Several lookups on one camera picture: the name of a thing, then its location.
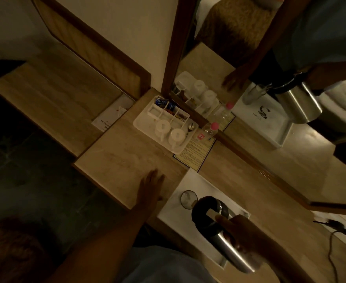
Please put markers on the person's left hand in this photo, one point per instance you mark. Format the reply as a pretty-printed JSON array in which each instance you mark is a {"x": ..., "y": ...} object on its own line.
[{"x": 150, "y": 191}]

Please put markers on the wood-framed wall mirror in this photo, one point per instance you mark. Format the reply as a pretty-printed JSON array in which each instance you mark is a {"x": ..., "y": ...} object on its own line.
[{"x": 294, "y": 162}]

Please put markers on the metal teaspoon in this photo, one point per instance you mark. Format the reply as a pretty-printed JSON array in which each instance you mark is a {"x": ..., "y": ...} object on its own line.
[{"x": 191, "y": 127}]

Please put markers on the white paper leaflet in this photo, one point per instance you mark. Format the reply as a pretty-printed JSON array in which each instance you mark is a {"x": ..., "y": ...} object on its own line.
[{"x": 112, "y": 114}]

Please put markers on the person's left forearm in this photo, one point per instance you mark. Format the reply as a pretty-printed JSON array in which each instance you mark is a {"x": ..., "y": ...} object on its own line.
[{"x": 102, "y": 250}]

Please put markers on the black power plug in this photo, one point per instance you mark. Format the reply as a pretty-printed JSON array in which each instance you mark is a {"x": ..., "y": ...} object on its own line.
[{"x": 335, "y": 224}]

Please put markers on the wood-framed woven wall panel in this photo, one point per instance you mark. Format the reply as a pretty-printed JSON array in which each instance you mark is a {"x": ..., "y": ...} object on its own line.
[{"x": 102, "y": 53}]

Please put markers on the white kettle tray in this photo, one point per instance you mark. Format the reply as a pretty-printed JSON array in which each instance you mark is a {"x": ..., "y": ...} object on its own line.
[{"x": 179, "y": 212}]

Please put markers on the white ceramic cup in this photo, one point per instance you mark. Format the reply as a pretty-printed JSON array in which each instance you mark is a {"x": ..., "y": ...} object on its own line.
[
  {"x": 162, "y": 128},
  {"x": 177, "y": 136}
]

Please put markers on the grey blue shirt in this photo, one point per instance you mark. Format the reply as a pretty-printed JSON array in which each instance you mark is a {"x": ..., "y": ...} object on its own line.
[{"x": 161, "y": 266}]

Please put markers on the dark blue sachet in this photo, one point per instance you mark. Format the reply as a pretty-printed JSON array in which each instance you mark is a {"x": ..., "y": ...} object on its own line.
[{"x": 170, "y": 107}]

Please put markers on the person's left fingers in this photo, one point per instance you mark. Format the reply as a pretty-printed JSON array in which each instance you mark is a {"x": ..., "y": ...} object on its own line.
[{"x": 153, "y": 179}]

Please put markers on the person's right hand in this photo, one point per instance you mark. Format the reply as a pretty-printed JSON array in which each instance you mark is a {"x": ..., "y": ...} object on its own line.
[{"x": 245, "y": 232}]

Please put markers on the person's right forearm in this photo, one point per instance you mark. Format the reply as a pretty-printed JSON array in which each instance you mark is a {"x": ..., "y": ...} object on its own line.
[{"x": 282, "y": 263}]

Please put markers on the yellow dark-bordered information card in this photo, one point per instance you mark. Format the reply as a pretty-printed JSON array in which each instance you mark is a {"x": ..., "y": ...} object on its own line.
[{"x": 194, "y": 153}]

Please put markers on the brown sugar sachets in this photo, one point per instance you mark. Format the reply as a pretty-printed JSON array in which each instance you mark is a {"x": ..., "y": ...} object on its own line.
[{"x": 181, "y": 115}]

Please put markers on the clear water bottle pink cap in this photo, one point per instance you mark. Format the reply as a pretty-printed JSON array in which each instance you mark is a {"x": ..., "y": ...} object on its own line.
[{"x": 209, "y": 131}]

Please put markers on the steel electric kettle black lid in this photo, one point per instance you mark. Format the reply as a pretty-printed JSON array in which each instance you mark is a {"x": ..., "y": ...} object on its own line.
[{"x": 211, "y": 218}]

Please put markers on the person's right thumb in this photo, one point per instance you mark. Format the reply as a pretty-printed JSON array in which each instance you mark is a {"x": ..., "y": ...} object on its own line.
[{"x": 223, "y": 221}]

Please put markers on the blue tea bag packet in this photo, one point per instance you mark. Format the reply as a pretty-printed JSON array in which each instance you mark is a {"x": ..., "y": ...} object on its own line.
[{"x": 162, "y": 102}]

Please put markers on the white compartment amenity tray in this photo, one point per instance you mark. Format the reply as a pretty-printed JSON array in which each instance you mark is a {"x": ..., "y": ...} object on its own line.
[{"x": 149, "y": 126}]

